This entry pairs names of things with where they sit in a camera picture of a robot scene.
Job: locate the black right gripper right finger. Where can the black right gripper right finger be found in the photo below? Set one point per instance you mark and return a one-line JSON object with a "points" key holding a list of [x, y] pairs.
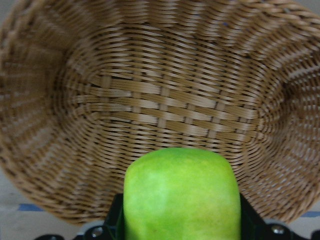
{"points": [[253, 226]]}

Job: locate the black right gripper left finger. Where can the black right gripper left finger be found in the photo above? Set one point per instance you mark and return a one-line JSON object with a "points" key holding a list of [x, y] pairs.
{"points": [[114, 221]]}

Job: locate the green apple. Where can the green apple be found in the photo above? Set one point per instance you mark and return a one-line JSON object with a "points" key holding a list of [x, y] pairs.
{"points": [[181, 194]]}

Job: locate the brown wicker basket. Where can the brown wicker basket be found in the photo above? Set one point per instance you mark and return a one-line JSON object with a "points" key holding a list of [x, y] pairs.
{"points": [[88, 86]]}

